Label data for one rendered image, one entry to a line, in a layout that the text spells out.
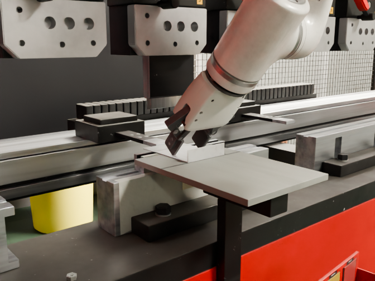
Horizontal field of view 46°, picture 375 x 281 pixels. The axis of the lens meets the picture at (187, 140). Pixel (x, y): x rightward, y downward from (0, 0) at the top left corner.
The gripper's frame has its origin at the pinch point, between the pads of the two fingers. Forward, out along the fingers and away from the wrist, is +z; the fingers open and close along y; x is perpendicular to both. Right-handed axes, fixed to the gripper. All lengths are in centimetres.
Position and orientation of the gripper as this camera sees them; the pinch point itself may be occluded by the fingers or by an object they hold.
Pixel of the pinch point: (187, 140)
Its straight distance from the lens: 79.9
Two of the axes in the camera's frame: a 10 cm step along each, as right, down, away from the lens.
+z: -4.2, 6.4, 6.5
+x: 4.9, 7.6, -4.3
